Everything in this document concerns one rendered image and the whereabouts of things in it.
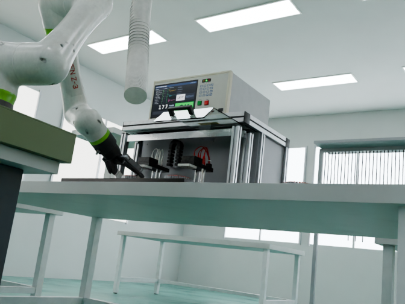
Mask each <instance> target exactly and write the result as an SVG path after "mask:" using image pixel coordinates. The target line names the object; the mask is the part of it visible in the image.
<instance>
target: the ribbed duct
mask: <svg viewBox="0 0 405 304"><path fill-rule="evenodd" d="M151 6H152V0H132V1H131V7H130V23H129V35H128V53H127V70H126V76H125V88H124V98H125V100H126V101H127V102H129V103H131V104H142V103H143V102H145V101H146V99H147V90H148V64H149V35H150V20H151Z"/></svg>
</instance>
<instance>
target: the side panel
mask: <svg viewBox="0 0 405 304"><path fill-rule="evenodd" d="M288 158H289V149H288V148H287V147H282V146H281V145H279V144H278V143H276V142H274V141H272V140H271V139H270V138H267V137H266V136H265V134H263V133H260V140H259V153H258V160H257V172H256V183H284V182H286V180H287V166H288Z"/></svg>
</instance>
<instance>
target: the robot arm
mask: <svg viewBox="0 0 405 304"><path fill-rule="evenodd" d="M37 5H38V8H39V13H40V18H41V21H42V25H43V29H44V32H45V36H46V37H44V38H43V39H42V40H41V41H39V42H28V43H17V42H2V41H0V105H2V106H5V107H8V108H10V109H13V107H14V103H15V102H16V99H17V94H18V90H19V87H21V86H53V85H56V84H60V90H61V97H62V102H63V114H64V118H65V120H66V121H67V122H68V123H70V124H71V125H73V126H74V127H75V129H76V131H77V132H78V133H80V134H81V135H83V136H84V137H85V138H86V139H87V140H88V142H89V143H90V144H91V146H92V147H93V148H94V150H95V151H96V153H95V154H96V155H98V154H101V155H102V156H103V158H102V160H103V161H104V163H105V165H106V168H107V170H108V173H109V174H111V173H112V174H113V175H115V176H116V178H121V176H122V175H123V174H122V173H121V172H120V171H119V170H118V166H117V165H121V166H125V167H126V168H128V169H129V170H131V171H132V172H134V173H135V174H136V175H135V176H136V177H137V178H145V176H144V175H143V174H142V171H143V168H142V167H141V166H140V165H139V164H138V163H137V162H135V161H134V160H133V159H132V158H131V157H130V156H129V154H126V155H123V154H121V152H120V148H119V146H118V145H117V143H116V142H117V141H116V139H115V137H114V136H113V135H112V134H111V132H110V131H109V129H108V128H107V127H106V125H105V124H104V121H103V120H102V117H101V115H100V114H99V112H98V111H97V110H95V109H93V108H91V107H89V104H88V102H87V98H86V94H85V91H84V87H83V82H82V78H81V72H80V64H79V59H78V52H79V50H80V48H81V47H82V45H83V43H84V42H85V41H86V39H87V38H88V37H89V35H90V34H91V33H92V31H93V30H94V29H95V28H96V27H97V26H98V25H99V24H100V23H101V22H102V21H103V20H104V19H105V18H106V17H108V16H109V14H110V13H111V11H112V8H113V0H38V1H37ZM124 161H125V162H124ZM123 162H124V163H123Z"/></svg>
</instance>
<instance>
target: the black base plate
mask: <svg viewBox="0 0 405 304"><path fill-rule="evenodd" d="M61 182H193V181H191V180H188V179H181V178H61Z"/></svg>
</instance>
